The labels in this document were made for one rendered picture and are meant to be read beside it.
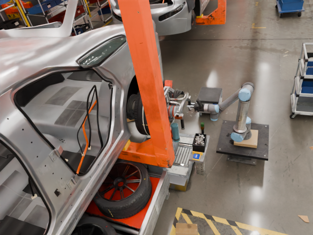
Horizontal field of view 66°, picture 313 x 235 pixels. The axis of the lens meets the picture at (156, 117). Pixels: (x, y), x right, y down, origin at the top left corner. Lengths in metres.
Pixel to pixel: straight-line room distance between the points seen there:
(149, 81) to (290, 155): 2.31
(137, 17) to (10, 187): 1.97
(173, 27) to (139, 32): 3.32
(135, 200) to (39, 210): 0.89
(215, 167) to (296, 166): 0.99
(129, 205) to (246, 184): 1.46
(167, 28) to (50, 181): 3.88
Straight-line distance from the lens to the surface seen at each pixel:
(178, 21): 5.09
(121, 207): 2.60
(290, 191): 3.29
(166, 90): 2.78
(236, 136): 2.96
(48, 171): 1.92
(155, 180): 2.96
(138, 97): 2.73
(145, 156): 2.70
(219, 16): 6.10
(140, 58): 1.90
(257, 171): 3.38
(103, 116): 2.79
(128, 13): 1.79
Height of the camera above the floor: 2.65
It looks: 39 degrees down
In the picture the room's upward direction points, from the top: 12 degrees counter-clockwise
